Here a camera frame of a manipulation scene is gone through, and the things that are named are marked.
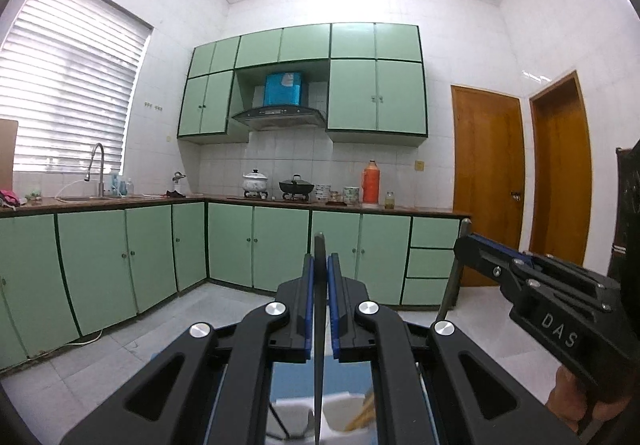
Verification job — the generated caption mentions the black wok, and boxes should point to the black wok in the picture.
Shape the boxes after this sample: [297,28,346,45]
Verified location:
[279,174,314,202]

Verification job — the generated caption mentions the green lower kitchen cabinets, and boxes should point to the green lower kitchen cabinets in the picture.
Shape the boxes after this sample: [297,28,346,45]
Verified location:
[1,200,461,368]

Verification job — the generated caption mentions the glass jar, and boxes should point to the glass jar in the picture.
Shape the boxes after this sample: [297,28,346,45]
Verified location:
[384,192,395,209]

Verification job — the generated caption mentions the black chopstick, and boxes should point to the black chopstick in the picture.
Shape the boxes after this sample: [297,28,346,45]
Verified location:
[314,231,326,445]

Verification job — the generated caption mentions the blue box on hood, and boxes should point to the blue box on hood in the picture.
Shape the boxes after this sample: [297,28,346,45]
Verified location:
[262,72,308,106]

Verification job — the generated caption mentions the white plastic utensil holder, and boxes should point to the white plastic utensil holder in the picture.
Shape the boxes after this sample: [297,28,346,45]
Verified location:
[265,392,374,444]

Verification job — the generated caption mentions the thin metal chopstick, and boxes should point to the thin metal chopstick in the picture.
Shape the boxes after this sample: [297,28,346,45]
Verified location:
[436,218,472,321]

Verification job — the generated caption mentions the green kitchen cabinets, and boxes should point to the green kitchen cabinets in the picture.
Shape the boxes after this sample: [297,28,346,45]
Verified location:
[177,23,428,146]
[1,200,461,368]

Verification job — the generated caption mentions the blue table cloth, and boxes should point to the blue table cloth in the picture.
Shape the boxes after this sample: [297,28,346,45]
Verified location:
[150,348,436,445]

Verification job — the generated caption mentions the black range hood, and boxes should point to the black range hood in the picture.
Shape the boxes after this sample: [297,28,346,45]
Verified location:
[232,105,326,131]

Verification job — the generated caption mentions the cardboard box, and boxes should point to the cardboard box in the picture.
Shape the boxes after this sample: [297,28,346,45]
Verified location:
[0,119,18,191]

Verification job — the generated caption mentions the brown wooden door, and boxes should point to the brown wooden door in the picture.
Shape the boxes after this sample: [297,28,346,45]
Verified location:
[450,84,526,288]

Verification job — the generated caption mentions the green upper kitchen cabinets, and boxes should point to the green upper kitchen cabinets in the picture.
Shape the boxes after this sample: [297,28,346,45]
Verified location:
[177,23,428,146]

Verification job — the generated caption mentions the white window blind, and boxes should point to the white window blind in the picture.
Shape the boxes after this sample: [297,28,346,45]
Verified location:
[1,0,152,173]

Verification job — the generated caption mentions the orange thermos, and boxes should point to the orange thermos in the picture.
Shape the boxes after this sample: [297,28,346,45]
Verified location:
[361,159,381,205]

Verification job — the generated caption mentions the white cooking pot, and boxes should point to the white cooking pot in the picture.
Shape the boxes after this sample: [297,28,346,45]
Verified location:
[242,169,268,199]

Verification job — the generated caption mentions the bamboo chopstick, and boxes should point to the bamboo chopstick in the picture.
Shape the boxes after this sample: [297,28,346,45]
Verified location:
[345,394,376,432]

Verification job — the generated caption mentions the steel sink faucet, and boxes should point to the steel sink faucet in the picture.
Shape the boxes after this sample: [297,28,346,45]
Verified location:
[83,142,108,198]

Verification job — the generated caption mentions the person's right hand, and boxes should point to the person's right hand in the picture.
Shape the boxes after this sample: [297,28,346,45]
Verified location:
[546,365,632,432]

